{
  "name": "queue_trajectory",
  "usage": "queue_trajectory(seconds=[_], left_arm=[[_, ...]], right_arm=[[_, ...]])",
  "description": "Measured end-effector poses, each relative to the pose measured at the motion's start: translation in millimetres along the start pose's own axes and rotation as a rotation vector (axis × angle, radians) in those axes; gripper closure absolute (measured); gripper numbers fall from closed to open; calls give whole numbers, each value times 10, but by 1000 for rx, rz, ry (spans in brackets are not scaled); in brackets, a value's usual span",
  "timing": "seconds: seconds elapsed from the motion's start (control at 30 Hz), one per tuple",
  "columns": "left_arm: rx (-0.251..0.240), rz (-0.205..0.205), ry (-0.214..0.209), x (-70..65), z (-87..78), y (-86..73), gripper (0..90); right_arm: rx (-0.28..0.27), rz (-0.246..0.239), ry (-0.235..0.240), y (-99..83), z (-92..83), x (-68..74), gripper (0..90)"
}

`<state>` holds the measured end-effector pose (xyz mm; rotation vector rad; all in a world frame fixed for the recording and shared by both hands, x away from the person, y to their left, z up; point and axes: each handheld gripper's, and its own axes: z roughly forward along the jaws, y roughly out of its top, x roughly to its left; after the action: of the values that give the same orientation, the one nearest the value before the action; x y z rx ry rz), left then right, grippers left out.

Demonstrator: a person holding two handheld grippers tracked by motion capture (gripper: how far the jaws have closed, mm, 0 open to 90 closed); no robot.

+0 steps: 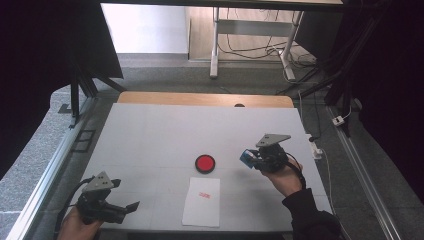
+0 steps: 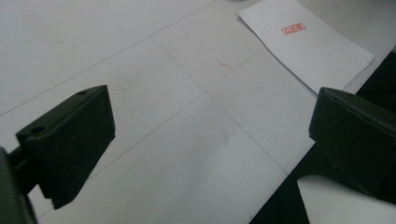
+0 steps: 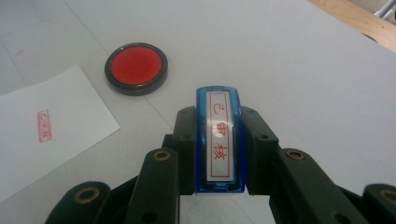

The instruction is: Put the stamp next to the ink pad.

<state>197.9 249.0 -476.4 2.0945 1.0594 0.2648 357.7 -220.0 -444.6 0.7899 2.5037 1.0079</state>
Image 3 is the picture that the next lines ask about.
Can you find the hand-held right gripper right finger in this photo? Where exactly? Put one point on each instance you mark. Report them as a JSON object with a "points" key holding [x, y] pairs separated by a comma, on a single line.
{"points": [[260, 149]]}

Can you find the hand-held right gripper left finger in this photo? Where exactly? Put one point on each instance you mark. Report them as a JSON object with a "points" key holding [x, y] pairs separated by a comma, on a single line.
{"points": [[185, 149]]}

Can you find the blue transparent stamp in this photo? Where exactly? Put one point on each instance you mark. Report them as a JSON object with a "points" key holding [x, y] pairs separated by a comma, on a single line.
{"points": [[220, 140]]}

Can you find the round red ink pad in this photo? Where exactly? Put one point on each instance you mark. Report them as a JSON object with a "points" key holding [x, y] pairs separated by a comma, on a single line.
{"points": [[136, 67]]}

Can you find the white paper sheet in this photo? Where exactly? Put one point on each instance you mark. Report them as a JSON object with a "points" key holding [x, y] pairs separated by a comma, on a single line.
{"points": [[40, 130]]}

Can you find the large white table cover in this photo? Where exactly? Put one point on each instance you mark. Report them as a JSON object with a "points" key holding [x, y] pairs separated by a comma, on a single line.
{"points": [[280, 68]]}

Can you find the desk with white legs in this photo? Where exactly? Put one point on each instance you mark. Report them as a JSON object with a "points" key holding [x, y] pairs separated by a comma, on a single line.
{"points": [[386, 8]]}

